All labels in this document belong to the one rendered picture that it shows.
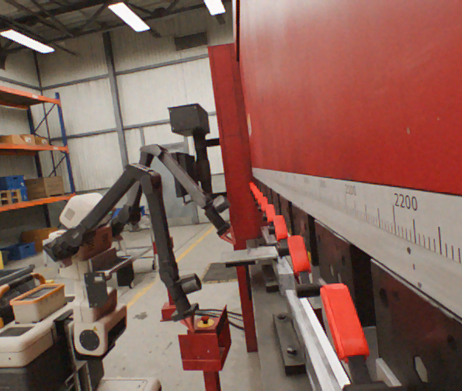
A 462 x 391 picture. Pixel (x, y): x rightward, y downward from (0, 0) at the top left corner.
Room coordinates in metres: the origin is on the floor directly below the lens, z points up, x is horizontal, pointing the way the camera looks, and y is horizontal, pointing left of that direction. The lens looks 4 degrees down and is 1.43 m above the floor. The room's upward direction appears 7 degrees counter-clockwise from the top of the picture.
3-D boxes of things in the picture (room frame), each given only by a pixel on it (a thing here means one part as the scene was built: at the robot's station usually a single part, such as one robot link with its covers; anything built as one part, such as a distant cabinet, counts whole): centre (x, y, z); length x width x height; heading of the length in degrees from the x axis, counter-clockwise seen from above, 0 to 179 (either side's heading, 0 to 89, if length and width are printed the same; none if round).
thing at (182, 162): (2.80, 0.30, 1.42); 0.45 x 0.12 x 0.36; 173
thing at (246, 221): (2.53, -0.44, 1.15); 0.85 x 0.25 x 2.30; 87
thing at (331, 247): (0.39, -0.16, 1.26); 0.15 x 0.09 x 0.17; 177
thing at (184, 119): (2.84, 0.21, 1.53); 0.51 x 0.25 x 0.85; 173
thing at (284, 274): (1.51, -0.22, 0.92); 0.39 x 0.06 x 0.10; 177
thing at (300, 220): (0.59, -0.17, 1.26); 0.15 x 0.09 x 0.17; 177
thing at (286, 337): (0.96, -0.13, 0.89); 0.30 x 0.05 x 0.03; 177
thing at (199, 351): (1.32, 0.15, 0.75); 0.20 x 0.16 x 0.18; 167
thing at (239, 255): (1.57, -0.07, 1.00); 0.26 x 0.18 x 0.01; 87
